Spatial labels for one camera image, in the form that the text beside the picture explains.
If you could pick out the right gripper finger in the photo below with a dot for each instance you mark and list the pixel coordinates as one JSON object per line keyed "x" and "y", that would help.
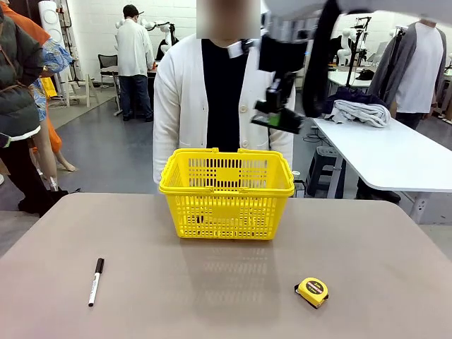
{"x": 273, "y": 100}
{"x": 289, "y": 88}

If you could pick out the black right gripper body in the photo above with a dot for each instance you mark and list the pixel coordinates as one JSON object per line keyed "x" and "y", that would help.
{"x": 282, "y": 54}

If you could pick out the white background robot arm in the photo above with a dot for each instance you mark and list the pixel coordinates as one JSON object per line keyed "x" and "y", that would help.
{"x": 347, "y": 35}
{"x": 162, "y": 35}

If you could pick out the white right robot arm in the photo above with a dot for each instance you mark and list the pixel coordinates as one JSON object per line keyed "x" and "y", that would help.
{"x": 388, "y": 5}

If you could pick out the person in white cardigan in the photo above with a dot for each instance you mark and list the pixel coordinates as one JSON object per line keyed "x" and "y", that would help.
{"x": 180, "y": 99}

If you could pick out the yellow plastic shopping basket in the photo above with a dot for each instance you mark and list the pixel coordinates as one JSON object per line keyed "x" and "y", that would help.
{"x": 226, "y": 212}

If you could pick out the person in grey sweater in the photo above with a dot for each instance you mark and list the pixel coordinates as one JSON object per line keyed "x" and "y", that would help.
{"x": 420, "y": 70}

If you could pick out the person in white shirt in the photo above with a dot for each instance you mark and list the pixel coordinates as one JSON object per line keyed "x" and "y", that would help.
{"x": 134, "y": 49}

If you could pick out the long white background table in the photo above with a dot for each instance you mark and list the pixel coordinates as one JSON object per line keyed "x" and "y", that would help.
{"x": 339, "y": 78}

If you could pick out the pile of clothes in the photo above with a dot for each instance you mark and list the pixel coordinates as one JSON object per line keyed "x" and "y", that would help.
{"x": 349, "y": 94}

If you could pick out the black tripod stand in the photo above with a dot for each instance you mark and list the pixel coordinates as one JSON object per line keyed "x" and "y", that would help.
{"x": 397, "y": 46}
{"x": 354, "y": 60}

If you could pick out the black bag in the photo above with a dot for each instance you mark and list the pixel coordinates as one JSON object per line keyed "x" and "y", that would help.
{"x": 365, "y": 75}

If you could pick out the grey crumpled garment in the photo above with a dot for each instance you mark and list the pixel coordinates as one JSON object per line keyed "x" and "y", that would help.
{"x": 363, "y": 113}

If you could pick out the grey plastic stool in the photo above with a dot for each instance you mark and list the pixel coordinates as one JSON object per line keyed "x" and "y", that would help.
{"x": 323, "y": 169}

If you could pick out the large white table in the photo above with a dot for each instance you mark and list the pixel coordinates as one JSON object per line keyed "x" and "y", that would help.
{"x": 388, "y": 155}

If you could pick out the black office chair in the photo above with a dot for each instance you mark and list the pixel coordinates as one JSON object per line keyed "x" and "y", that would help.
{"x": 107, "y": 67}

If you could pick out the yellow tape measure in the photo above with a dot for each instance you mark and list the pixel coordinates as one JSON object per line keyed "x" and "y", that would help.
{"x": 312, "y": 287}

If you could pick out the white wooden chair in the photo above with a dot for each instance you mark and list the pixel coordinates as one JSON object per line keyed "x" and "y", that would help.
{"x": 79, "y": 88}

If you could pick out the blue patterned garment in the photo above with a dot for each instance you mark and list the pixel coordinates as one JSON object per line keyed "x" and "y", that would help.
{"x": 56, "y": 56}

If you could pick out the yellow bag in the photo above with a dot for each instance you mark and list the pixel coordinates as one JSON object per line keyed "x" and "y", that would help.
{"x": 48, "y": 87}

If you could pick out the bare mannequin legs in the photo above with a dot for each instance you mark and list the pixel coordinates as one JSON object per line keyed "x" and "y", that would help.
{"x": 47, "y": 155}

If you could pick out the white cylindrical appliance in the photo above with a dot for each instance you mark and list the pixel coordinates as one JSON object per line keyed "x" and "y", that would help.
{"x": 51, "y": 21}

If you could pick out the orange garment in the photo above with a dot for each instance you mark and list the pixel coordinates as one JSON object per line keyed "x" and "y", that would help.
{"x": 31, "y": 28}

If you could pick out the white marker with black cap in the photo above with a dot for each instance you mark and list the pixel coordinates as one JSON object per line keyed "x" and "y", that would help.
{"x": 96, "y": 282}

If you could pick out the dark green padded jacket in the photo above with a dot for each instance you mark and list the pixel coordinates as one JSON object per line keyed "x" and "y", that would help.
{"x": 17, "y": 70}

